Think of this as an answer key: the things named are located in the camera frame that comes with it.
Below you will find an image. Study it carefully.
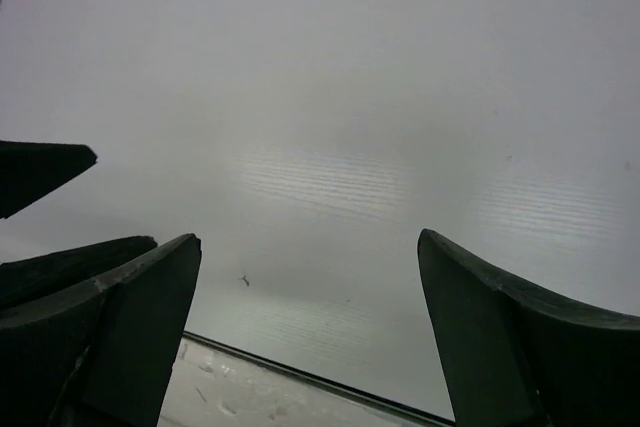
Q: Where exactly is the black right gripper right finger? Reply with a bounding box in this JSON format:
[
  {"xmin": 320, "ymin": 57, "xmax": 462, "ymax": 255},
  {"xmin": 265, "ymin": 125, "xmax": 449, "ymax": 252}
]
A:
[{"xmin": 417, "ymin": 229, "xmax": 639, "ymax": 426}]

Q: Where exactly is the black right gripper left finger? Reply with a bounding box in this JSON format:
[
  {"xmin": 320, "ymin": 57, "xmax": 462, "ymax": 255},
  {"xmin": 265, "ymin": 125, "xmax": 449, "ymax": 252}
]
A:
[{"xmin": 1, "ymin": 234, "xmax": 202, "ymax": 426}]

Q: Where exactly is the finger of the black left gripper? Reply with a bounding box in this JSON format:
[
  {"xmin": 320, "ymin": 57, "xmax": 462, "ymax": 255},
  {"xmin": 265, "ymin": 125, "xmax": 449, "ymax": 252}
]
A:
[
  {"xmin": 1, "ymin": 140, "xmax": 97, "ymax": 219},
  {"xmin": 1, "ymin": 236, "xmax": 158, "ymax": 310}
]

